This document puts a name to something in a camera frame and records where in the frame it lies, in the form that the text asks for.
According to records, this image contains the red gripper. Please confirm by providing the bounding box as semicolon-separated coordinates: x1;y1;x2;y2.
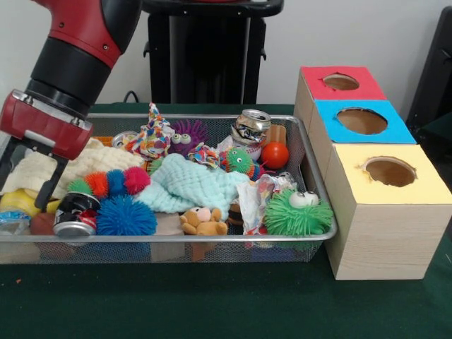
0;89;95;210

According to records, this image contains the crushed red black can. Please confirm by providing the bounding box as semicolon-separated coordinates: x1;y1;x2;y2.
53;192;102;237

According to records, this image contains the silver mesh bin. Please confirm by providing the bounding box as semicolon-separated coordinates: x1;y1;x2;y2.
0;112;339;265

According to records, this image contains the wooden box with three holes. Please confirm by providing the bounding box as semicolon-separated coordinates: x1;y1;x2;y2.
293;65;452;282

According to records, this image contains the crushed bottle with blue label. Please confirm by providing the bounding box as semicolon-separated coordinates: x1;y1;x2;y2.
0;210;31;237

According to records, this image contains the cream knitted cloth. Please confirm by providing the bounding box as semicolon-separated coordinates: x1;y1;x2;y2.
3;137;145;198

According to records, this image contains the multicolour spiky caterpillar toy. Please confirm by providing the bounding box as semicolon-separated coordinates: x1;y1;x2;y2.
66;166;152;204

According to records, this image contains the blue spiky ball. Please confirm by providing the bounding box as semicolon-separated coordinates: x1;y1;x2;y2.
95;194;158;237

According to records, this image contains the mint knitted cloth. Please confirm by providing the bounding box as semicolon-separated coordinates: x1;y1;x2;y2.
133;153;251;215

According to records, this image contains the purple spiky toy with eyes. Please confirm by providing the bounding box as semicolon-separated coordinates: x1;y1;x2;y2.
168;119;210;157

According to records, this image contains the brown teddy bear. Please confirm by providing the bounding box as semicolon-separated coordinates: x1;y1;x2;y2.
179;207;229;237

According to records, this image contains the dark green table cloth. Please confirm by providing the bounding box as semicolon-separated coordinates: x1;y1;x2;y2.
0;102;452;339

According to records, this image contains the crushed silver can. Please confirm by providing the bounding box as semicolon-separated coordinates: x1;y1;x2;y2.
230;109;272;145

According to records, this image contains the green spiky toy with eyes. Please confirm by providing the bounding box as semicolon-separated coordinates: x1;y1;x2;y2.
263;188;335;237

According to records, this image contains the black chair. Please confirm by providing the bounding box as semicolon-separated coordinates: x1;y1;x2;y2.
405;6;452;142

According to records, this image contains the colourful rope toy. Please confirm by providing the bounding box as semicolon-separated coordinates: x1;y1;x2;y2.
124;102;177;162

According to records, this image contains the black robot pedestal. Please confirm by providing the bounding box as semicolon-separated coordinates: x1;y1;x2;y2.
141;0;285;105

